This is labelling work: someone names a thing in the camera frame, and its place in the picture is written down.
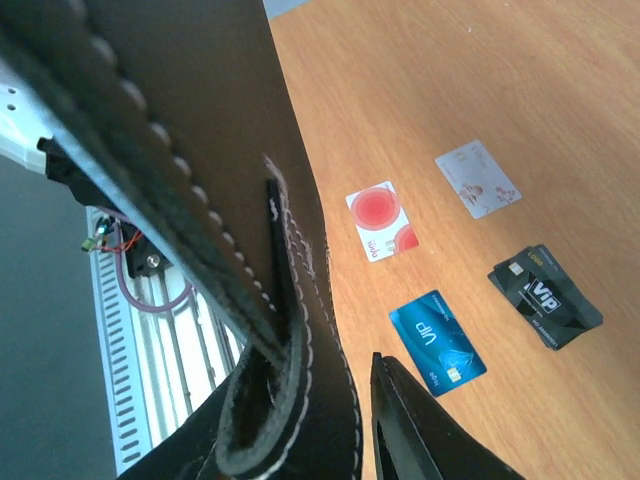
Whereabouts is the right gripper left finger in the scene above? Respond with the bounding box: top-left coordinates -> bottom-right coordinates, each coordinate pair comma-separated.
117,384 -> 229,480

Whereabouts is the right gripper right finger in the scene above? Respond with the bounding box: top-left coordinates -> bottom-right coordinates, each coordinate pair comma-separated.
370,352 -> 522,480

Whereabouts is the blue credit card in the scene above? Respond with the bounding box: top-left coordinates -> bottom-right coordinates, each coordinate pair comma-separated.
389,290 -> 487,397

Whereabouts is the red white credit card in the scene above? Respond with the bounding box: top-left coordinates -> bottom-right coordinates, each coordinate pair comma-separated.
345,181 -> 419,263

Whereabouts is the white floral credit card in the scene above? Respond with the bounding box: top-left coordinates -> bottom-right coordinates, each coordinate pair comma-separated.
435,140 -> 522,219

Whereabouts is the black VIP credit card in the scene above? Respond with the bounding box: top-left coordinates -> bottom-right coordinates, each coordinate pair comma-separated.
487,261 -> 508,289

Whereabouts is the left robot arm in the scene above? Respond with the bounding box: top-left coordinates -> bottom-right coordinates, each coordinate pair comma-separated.
1,62 -> 110,207

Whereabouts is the grey slotted cable duct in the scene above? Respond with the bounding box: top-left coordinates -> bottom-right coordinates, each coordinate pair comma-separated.
85,207 -> 154,476

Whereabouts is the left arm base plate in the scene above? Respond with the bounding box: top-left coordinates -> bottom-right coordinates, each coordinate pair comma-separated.
120,222 -> 172,279

